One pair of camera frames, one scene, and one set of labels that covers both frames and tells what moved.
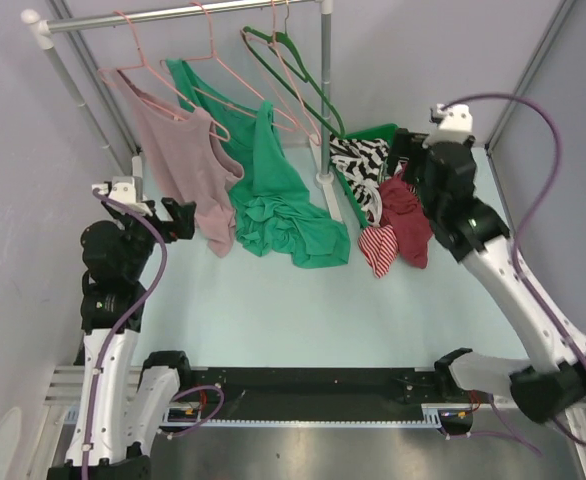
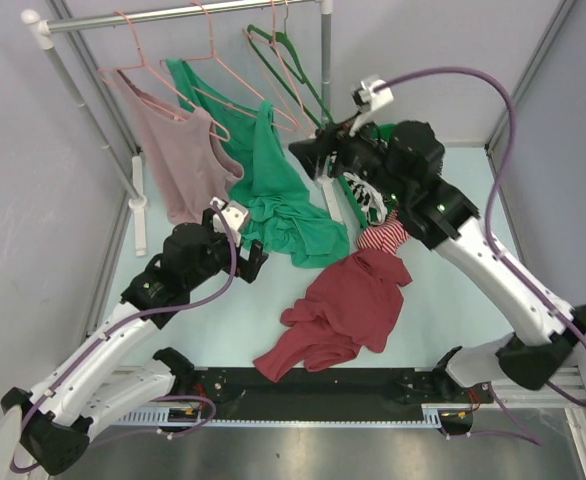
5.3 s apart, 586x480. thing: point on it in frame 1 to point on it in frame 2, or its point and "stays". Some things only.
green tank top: x=275 y=211 stays
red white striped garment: x=379 y=246 stays
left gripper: x=182 y=224 to x=248 y=268
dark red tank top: x=402 y=210 to x=355 y=309
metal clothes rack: x=39 y=29 stays
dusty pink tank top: x=191 y=162 stays
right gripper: x=407 y=145 to x=313 y=152
